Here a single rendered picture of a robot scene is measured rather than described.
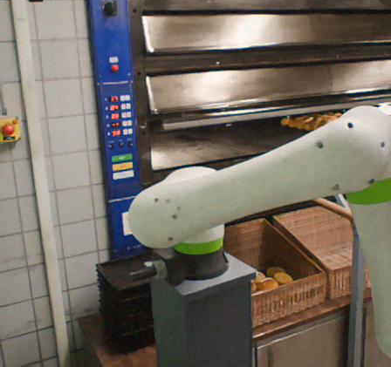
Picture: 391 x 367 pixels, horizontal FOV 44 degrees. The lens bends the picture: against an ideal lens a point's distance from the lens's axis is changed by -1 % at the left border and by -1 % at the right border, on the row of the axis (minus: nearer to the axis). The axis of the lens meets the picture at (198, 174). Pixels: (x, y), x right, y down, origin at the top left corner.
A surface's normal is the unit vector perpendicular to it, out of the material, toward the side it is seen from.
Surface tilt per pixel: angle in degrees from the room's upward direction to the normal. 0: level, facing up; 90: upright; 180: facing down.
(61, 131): 90
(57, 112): 90
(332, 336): 90
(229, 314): 90
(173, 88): 70
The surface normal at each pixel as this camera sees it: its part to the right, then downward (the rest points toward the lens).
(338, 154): -0.53, 0.07
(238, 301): 0.51, 0.19
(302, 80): 0.41, -0.14
